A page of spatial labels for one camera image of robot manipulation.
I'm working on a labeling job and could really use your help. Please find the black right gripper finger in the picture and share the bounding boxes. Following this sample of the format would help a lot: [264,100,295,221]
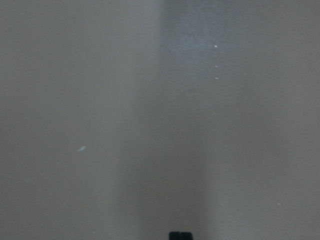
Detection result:
[168,231,193,240]

